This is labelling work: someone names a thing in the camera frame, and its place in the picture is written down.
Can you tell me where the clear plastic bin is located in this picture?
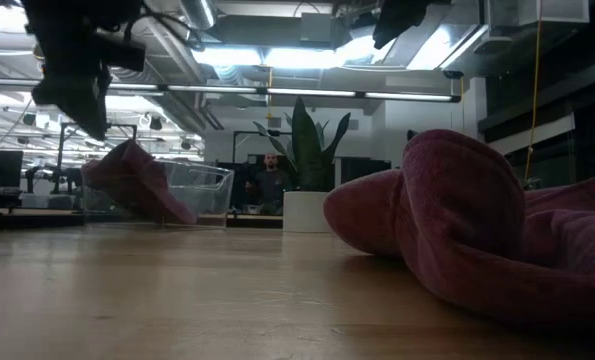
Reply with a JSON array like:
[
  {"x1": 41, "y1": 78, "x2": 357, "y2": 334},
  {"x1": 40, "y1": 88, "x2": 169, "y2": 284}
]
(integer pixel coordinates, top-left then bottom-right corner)
[{"x1": 80, "y1": 158, "x2": 236, "y2": 230}]

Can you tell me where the maroon cap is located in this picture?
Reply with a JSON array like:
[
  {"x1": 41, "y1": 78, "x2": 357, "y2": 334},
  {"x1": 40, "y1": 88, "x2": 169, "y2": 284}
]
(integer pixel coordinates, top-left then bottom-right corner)
[{"x1": 80, "y1": 138, "x2": 199, "y2": 226}]

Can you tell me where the white plant pot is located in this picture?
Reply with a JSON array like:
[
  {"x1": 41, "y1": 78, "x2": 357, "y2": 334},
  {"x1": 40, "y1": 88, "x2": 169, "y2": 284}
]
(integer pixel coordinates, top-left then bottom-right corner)
[{"x1": 282, "y1": 190, "x2": 334, "y2": 234}]

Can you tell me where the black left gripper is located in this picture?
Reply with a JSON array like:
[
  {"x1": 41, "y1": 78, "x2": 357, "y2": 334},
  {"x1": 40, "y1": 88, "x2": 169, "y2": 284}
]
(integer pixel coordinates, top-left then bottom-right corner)
[{"x1": 32, "y1": 27, "x2": 112, "y2": 142}]

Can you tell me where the person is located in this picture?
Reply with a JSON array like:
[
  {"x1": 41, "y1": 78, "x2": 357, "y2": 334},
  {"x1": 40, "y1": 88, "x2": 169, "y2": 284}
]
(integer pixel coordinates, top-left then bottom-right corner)
[{"x1": 245, "y1": 152, "x2": 294, "y2": 215}]

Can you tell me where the green snake plant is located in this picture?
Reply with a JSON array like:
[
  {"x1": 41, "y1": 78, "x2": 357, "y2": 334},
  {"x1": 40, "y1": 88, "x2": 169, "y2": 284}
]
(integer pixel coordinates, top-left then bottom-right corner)
[{"x1": 253, "y1": 97, "x2": 352, "y2": 194}]

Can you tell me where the black station frame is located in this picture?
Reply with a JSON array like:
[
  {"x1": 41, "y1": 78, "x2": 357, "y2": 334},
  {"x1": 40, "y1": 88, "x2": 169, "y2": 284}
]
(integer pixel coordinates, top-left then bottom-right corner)
[{"x1": 58, "y1": 122, "x2": 138, "y2": 169}]

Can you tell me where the long ceiling light bar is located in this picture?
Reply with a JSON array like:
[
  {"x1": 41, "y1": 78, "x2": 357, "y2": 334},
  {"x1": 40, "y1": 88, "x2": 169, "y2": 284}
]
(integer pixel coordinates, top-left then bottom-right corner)
[{"x1": 0, "y1": 77, "x2": 462, "y2": 104}]

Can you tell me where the dark red towel pile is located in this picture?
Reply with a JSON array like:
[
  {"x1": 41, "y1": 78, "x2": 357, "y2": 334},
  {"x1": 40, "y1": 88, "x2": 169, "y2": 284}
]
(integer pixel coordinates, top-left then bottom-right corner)
[{"x1": 321, "y1": 128, "x2": 595, "y2": 326}]

